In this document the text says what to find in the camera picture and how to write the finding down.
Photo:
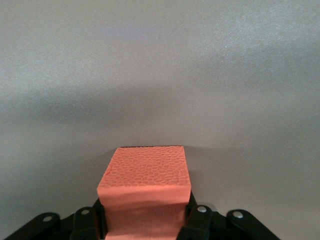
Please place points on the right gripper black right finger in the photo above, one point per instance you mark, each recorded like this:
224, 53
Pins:
205, 222

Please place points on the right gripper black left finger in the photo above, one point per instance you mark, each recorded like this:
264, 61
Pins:
82, 225

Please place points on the orange foam block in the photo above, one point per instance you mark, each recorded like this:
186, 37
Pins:
145, 170

